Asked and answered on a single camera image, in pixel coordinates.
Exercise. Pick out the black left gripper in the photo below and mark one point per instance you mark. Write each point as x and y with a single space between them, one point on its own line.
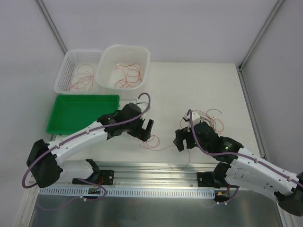
141 129

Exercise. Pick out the white plastic tub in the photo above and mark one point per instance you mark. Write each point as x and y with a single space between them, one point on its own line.
123 70

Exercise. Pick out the left aluminium frame post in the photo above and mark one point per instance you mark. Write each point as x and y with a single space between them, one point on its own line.
52 26

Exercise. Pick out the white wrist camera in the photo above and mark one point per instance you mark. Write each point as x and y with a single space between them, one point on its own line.
141 104
192 119

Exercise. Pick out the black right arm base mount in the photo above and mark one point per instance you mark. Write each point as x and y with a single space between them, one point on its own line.
205 179

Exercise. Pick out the white perforated basket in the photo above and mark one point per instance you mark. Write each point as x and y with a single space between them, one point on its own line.
77 73

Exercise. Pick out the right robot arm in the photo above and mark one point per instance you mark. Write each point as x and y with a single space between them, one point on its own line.
237 166

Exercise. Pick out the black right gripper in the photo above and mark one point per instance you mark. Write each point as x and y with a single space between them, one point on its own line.
187 138

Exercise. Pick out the right aluminium frame post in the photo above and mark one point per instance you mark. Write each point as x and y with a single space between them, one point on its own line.
265 26

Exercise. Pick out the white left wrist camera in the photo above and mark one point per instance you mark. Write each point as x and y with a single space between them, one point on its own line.
141 104

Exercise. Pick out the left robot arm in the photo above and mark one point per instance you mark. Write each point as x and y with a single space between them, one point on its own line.
46 161

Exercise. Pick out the aluminium frame post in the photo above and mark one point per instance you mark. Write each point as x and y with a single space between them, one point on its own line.
265 26
52 26

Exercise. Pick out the green plastic tray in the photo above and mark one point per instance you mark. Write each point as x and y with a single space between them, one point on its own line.
72 113

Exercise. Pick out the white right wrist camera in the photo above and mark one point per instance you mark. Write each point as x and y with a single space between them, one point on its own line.
192 119

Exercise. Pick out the white slotted cable duct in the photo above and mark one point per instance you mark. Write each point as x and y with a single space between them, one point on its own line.
129 192

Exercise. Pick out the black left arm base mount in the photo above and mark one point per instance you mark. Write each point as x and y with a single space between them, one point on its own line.
105 176

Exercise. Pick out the aluminium extrusion rail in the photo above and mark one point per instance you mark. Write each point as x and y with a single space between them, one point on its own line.
135 175

